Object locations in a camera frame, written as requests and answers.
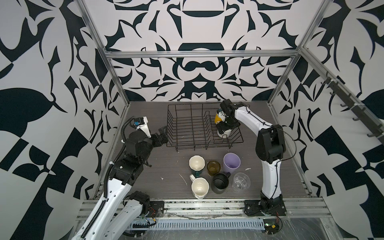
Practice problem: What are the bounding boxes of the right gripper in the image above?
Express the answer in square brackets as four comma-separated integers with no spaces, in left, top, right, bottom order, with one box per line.
[215,116,240,134]

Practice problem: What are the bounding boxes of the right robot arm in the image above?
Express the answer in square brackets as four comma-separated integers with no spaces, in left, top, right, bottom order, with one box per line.
[215,99,286,204]

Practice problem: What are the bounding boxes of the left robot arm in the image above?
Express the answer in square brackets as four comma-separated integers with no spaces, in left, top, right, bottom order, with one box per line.
[73,127,168,240]

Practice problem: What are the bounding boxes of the lilac plastic cup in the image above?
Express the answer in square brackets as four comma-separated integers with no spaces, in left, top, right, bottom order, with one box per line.
[222,153,241,174]

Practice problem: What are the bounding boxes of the cream faceted cup teal base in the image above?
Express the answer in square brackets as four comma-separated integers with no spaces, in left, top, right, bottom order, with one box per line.
[189,155,206,178]

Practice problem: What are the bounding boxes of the amber glass cup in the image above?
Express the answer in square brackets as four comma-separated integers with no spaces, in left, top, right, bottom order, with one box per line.
[207,161,221,176]

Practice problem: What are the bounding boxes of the clear glass cup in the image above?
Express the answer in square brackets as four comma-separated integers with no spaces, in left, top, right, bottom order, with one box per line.
[232,173,251,192]

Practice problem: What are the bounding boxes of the black mug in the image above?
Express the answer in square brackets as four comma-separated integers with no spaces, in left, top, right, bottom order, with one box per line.
[211,173,231,194]

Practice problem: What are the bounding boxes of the cream ceramic mug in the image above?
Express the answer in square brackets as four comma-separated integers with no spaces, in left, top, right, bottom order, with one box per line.
[190,175,210,199]

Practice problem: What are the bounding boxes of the small circuit board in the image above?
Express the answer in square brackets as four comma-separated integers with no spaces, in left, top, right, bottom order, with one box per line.
[264,222,282,236]

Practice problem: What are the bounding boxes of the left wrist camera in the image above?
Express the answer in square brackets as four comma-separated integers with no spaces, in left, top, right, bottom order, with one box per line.
[134,117,151,138]

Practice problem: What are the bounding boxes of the black wire dish rack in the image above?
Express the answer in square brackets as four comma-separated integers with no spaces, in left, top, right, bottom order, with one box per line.
[167,103,244,151]

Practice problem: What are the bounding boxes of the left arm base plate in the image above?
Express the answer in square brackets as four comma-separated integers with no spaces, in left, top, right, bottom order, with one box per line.
[143,201,165,218]

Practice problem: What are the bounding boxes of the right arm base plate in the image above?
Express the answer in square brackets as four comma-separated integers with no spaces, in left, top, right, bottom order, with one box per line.
[244,199,287,217]

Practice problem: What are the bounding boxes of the white slotted cable duct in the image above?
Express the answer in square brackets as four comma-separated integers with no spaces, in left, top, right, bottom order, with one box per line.
[128,219,265,231]

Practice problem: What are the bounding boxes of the grey wall hook rail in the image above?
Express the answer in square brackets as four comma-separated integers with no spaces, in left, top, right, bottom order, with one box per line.
[320,71,384,145]

